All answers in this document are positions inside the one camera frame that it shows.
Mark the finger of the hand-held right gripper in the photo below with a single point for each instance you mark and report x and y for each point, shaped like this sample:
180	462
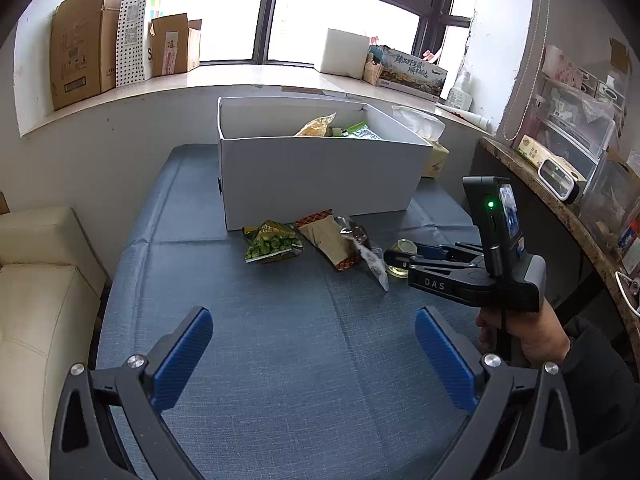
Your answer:
429	249
430	262

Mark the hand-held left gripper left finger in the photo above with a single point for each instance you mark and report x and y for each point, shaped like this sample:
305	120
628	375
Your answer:
180	360

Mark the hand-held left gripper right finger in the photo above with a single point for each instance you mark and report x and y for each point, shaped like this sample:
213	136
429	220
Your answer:
445	360

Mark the small round jelly cup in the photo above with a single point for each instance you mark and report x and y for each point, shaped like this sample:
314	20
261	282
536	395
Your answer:
402	246

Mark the clear packet with dark snack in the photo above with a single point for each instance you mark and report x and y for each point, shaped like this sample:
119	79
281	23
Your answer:
375	266

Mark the tan packet with patterned edge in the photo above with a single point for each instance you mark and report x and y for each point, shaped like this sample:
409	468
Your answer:
325	237

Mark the white cardboard box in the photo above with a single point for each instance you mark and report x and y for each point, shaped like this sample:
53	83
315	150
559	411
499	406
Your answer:
320	180

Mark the green seaweed packet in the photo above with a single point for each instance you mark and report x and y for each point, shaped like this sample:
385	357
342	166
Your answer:
362	131

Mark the green pea packet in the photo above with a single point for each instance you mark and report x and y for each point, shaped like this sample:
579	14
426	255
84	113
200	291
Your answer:
272	245

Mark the yellow snack packet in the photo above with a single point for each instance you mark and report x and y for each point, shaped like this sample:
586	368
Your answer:
315	127

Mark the person's right forearm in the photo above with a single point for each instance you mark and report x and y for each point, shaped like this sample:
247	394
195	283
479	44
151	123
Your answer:
605	375

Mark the person's right hand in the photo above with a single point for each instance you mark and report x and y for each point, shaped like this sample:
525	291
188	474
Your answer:
537	335

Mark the brown stone counter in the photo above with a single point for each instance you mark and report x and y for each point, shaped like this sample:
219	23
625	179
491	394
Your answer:
585	240

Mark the yellow tissue pack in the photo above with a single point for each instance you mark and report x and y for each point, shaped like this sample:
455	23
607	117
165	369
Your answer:
430	152

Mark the white framed black device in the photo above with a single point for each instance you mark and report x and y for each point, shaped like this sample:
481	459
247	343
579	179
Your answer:
557	180

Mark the blue table cover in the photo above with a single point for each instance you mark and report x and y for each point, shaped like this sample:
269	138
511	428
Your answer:
300	350

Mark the green and white box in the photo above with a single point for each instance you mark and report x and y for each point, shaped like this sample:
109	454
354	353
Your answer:
537	152

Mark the clear plastic container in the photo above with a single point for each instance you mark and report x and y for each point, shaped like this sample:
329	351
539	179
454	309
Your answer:
612	205

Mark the white tube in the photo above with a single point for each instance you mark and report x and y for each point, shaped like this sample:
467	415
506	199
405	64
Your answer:
467	116

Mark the cream sofa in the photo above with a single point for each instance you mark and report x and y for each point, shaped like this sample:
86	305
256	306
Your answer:
40	310

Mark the white plastic bottle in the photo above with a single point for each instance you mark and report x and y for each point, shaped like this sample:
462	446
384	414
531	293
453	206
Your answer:
459	94

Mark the long printed carton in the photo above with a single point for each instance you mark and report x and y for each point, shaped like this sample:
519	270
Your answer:
412	75

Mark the clear plastic storage drawers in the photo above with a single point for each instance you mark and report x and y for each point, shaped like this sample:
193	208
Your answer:
575	120

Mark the white foam box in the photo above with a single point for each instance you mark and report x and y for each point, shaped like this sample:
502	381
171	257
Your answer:
342	54

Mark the floral printed pack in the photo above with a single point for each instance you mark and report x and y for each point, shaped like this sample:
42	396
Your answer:
562	67

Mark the brown cardboard scrap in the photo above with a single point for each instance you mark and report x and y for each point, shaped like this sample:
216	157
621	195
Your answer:
4	202

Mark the dark framed window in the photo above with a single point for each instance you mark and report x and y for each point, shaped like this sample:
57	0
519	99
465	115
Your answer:
270	15

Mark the small open cardboard box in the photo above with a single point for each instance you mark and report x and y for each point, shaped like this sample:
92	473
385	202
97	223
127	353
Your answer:
172	47

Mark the large brown cardboard box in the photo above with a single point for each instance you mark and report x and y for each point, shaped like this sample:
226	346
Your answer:
82	50

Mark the polka dot paper bag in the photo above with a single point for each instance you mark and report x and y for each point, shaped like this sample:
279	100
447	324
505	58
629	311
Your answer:
132	35

